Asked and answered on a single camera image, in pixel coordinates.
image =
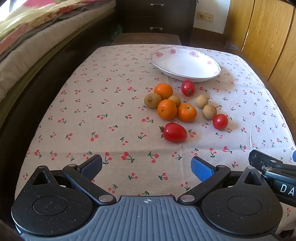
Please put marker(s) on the dark nightstand drawer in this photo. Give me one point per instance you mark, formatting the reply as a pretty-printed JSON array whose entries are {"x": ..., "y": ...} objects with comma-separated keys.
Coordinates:
[
  {"x": 138, "y": 27},
  {"x": 138, "y": 11}
]

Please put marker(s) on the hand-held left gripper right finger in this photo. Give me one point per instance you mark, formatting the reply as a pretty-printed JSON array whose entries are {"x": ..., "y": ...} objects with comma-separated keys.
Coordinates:
[{"x": 202, "y": 169}]

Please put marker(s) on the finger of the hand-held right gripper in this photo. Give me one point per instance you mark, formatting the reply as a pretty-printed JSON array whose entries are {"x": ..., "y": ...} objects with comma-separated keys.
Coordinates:
[
  {"x": 294, "y": 155},
  {"x": 266, "y": 162}
]

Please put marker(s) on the beige quilted mattress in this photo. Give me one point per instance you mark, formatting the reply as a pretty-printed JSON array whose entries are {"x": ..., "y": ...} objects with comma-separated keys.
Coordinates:
[{"x": 27, "y": 51}]

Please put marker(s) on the orange tangerine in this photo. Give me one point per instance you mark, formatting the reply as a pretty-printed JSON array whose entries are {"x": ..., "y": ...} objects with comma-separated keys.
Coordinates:
[
  {"x": 163, "y": 90},
  {"x": 167, "y": 109},
  {"x": 187, "y": 112}
]

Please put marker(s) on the large brown longan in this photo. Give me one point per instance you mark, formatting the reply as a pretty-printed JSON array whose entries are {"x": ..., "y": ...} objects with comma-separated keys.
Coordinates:
[{"x": 152, "y": 100}]

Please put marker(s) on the beige wall socket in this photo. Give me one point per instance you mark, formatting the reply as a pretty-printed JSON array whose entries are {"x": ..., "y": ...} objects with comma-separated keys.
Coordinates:
[{"x": 204, "y": 16}]

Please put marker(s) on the small red tomato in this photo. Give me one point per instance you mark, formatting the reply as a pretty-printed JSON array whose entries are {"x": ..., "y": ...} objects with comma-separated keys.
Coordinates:
[
  {"x": 220, "y": 122},
  {"x": 188, "y": 88}
]

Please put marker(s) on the large red tomato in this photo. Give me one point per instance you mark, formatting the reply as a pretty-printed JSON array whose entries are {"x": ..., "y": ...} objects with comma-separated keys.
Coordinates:
[{"x": 174, "y": 132}]

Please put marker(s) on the brown wooden stool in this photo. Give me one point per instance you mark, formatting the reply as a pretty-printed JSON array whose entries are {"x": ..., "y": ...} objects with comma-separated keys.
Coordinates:
[{"x": 145, "y": 39}]

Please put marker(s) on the dark wooden nightstand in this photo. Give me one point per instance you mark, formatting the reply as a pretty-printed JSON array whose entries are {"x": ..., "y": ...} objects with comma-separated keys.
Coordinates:
[{"x": 157, "y": 16}]

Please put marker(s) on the cherry print tablecloth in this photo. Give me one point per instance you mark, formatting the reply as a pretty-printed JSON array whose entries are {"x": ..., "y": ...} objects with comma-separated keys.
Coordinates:
[{"x": 92, "y": 115}]

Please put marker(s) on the small tan longan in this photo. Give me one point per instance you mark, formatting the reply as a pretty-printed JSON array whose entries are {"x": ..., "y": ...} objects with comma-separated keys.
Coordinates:
[
  {"x": 202, "y": 101},
  {"x": 175, "y": 99},
  {"x": 209, "y": 111}
]

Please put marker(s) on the floral blanket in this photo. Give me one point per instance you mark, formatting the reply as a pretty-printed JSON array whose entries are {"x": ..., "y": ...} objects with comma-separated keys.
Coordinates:
[{"x": 34, "y": 14}]

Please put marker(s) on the white floral rim plate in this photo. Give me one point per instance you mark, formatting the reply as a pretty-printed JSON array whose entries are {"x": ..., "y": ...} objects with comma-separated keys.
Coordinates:
[{"x": 185, "y": 64}]

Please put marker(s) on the light wooden wardrobe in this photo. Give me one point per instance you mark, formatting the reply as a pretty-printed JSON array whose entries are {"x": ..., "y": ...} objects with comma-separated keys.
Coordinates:
[{"x": 266, "y": 34}]

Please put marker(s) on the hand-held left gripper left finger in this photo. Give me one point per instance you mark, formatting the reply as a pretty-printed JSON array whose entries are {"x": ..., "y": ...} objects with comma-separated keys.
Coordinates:
[{"x": 92, "y": 165}]

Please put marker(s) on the teal plastic bag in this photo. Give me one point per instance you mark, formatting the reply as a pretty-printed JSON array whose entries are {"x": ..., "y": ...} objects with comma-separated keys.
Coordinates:
[{"x": 118, "y": 30}]

